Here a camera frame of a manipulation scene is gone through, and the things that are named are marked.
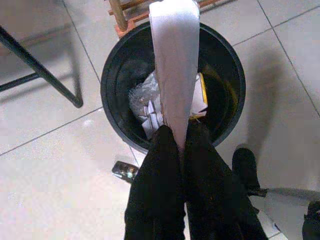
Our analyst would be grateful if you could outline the black round rubbish bin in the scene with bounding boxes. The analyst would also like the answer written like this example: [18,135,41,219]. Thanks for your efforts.
[99,21,247,155]

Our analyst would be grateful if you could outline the folded white paper scraps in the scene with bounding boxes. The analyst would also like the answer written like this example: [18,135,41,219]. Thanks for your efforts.
[141,98,167,140]

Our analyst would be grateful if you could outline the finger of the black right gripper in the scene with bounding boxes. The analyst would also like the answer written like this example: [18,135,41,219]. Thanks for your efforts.
[301,199,320,240]
[231,147,269,198]

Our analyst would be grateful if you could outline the crumpled clear plastic wrap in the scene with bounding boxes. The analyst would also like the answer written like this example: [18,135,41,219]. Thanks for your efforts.
[128,72,161,118]

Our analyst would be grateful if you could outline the yellow and white box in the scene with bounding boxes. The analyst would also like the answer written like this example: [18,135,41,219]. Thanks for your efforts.
[189,72,209,118]

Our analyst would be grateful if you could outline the small glossy black object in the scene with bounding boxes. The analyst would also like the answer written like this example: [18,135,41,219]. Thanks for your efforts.
[111,161,140,180]

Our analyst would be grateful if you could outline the black metal table frame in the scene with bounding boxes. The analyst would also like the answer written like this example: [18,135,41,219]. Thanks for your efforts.
[0,24,84,109]

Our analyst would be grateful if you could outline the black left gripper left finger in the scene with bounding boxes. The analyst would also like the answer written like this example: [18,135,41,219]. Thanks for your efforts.
[124,124,186,240]

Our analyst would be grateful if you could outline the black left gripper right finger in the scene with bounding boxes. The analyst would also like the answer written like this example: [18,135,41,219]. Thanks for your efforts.
[181,122,268,240]

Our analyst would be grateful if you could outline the long white paper strip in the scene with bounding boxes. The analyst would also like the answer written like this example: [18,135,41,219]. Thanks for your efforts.
[148,0,201,152]

